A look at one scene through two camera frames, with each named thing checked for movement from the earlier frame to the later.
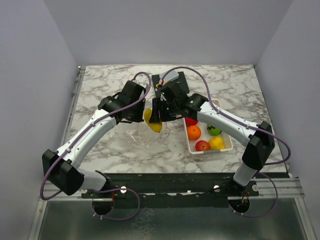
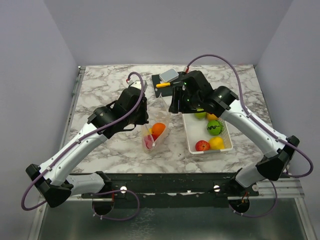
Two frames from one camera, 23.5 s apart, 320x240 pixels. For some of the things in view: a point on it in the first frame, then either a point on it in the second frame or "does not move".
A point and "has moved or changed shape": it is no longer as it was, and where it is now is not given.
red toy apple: [190, 122] → [148, 141]
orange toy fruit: [194, 132] → [157, 128]
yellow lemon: [216, 143] does not move
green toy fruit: [212, 130] does not move
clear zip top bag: [137, 135] has moved or changed shape
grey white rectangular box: [170, 75] does not move
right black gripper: [156, 116] → [178, 92]
